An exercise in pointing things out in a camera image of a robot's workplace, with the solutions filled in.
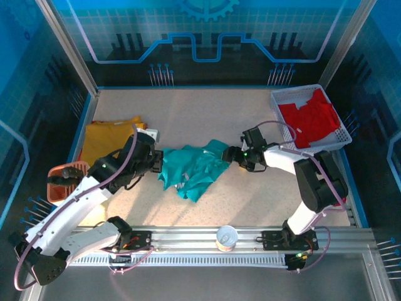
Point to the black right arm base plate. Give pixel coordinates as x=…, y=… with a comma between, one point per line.
x=271, y=239

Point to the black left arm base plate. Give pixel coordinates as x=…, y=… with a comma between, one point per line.
x=141, y=239

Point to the aluminium frame post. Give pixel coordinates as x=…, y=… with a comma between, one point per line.
x=69, y=50
x=344, y=44

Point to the yellow folded t-shirt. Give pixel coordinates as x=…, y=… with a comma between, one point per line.
x=103, y=138

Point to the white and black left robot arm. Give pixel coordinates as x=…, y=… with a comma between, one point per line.
x=72, y=200

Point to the orange and cream utensil holder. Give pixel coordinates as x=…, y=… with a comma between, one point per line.
x=56, y=194

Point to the tin can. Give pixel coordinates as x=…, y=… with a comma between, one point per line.
x=226, y=239

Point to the black utensil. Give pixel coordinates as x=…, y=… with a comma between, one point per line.
x=67, y=175

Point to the red t-shirt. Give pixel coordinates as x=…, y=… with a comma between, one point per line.
x=313, y=122

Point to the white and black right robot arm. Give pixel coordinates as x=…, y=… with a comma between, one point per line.
x=316, y=175

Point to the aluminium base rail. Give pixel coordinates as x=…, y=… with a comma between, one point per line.
x=188, y=238

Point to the white plastic basket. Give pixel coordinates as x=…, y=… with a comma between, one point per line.
x=341, y=138

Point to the teal printed t-shirt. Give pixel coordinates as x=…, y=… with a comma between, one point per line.
x=194, y=169

